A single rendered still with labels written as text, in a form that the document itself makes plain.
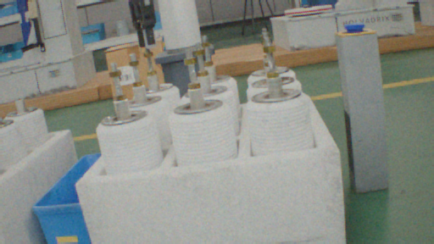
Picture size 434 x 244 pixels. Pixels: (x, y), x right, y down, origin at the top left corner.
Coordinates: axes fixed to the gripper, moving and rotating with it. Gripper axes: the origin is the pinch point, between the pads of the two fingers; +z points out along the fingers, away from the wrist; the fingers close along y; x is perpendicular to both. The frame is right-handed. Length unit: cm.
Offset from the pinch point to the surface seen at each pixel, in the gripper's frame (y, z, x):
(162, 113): -14.8, 12.1, 2.6
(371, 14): 127, 12, -159
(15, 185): -10.6, 19.5, 31.5
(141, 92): -11.9, 8.2, 5.1
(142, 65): 96, 14, -15
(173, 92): -3.7, 10.9, -2.6
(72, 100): 175, 32, 15
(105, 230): -26.6, 25.4, 17.6
